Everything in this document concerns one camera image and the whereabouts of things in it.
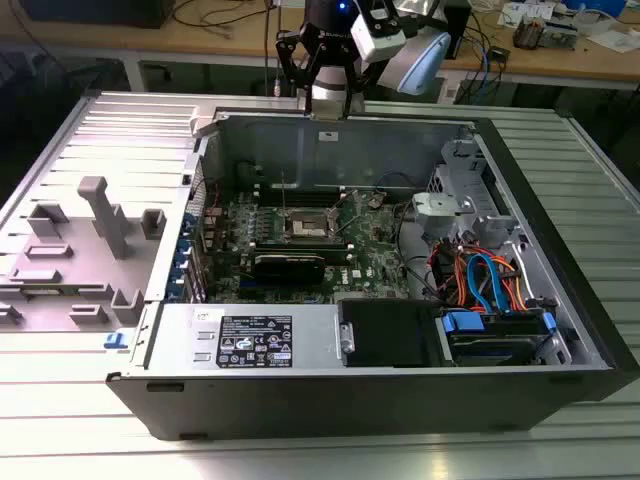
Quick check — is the hard disk in blue carrier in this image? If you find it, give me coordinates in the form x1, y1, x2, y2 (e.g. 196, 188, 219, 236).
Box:
438, 309, 560, 367

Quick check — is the grey desk device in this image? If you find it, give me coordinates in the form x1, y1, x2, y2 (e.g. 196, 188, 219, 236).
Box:
542, 19, 581, 51

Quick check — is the white paper sheet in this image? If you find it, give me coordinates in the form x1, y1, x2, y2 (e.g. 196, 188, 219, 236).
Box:
585, 27, 640, 55

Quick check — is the black graphics card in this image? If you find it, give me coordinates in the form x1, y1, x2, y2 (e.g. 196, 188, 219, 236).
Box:
249, 252, 327, 287

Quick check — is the silver power supply unit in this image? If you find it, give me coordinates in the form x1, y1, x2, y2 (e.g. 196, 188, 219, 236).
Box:
144, 302, 347, 374

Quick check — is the silver metal bracket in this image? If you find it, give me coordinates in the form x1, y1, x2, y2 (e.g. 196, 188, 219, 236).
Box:
410, 192, 477, 239

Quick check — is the metal socket cover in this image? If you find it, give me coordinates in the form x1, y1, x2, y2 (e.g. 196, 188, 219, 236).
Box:
327, 188, 364, 236

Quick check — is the black tower box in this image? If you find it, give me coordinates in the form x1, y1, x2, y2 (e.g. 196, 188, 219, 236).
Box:
442, 0, 474, 61

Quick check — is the blue wire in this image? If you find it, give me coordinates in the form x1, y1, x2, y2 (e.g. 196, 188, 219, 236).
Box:
466, 252, 507, 315

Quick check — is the CPU socket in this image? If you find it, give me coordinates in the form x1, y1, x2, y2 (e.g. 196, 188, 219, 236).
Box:
282, 204, 344, 244

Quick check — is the white plastic case latch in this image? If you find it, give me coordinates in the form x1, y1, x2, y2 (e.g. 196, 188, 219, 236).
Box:
189, 106, 224, 139

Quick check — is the open black PC case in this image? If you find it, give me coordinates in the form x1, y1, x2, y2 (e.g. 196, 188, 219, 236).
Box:
104, 102, 640, 444

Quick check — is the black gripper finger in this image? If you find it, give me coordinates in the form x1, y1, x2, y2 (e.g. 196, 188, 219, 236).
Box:
274, 28, 315, 115
343, 52, 376, 119

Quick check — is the black monitor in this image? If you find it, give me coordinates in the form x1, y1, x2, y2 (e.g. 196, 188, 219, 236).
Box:
19, 0, 176, 30

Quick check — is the copper coil cooler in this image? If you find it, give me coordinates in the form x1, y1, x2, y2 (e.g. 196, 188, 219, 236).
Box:
514, 13, 547, 51

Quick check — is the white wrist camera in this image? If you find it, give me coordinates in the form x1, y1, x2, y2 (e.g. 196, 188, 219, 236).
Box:
349, 0, 407, 64

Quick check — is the white printed card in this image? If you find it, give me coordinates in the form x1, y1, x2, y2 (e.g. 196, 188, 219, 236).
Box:
497, 1, 526, 27

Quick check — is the wooden desk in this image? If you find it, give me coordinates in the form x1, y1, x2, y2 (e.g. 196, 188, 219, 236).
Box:
0, 0, 640, 94

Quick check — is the orange wire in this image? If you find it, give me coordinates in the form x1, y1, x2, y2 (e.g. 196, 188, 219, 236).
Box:
501, 255, 530, 312

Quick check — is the grey parts rack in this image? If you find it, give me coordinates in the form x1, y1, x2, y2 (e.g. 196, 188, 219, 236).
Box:
0, 175, 169, 334

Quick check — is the green motherboard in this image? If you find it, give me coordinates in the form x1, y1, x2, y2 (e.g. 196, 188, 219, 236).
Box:
199, 187, 416, 306

